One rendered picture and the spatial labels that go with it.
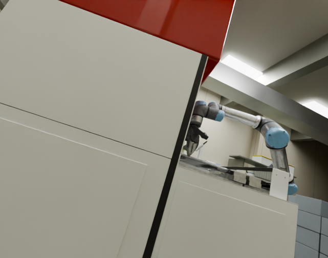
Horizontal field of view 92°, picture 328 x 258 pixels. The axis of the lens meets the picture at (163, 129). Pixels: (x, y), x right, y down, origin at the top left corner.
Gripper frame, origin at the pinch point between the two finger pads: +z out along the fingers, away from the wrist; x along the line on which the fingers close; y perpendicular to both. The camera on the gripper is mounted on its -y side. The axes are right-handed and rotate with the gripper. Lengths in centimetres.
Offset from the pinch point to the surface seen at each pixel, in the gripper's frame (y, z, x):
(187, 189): -18.4, 17.7, 14.6
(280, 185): -36.3, 2.7, -30.0
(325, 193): 62, -84, -752
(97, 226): -23, 32, 48
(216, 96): 238, -253, -281
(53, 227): -17, 35, 57
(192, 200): -20.0, 21.3, 11.7
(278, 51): 47, -264, -203
